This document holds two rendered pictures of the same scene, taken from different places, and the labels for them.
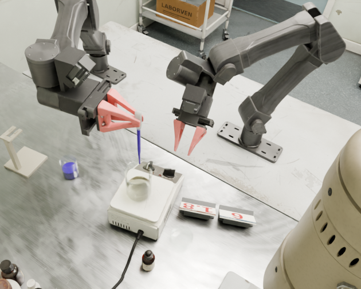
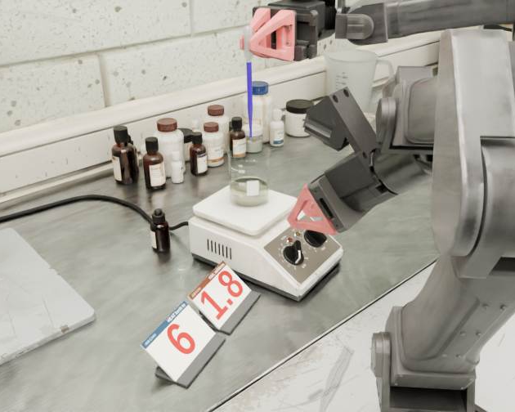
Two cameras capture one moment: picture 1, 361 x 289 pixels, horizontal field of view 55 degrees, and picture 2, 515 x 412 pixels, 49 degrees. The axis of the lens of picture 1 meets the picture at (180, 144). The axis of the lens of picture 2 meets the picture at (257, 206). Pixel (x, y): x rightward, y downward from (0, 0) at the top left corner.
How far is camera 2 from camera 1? 1.01 m
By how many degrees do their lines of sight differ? 82
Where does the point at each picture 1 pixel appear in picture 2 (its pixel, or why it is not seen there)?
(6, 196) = (309, 166)
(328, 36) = (445, 104)
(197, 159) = (354, 335)
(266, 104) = (406, 312)
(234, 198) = (233, 367)
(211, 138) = not seen: hidden behind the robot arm
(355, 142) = not seen: outside the picture
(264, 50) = (428, 103)
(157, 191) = (244, 214)
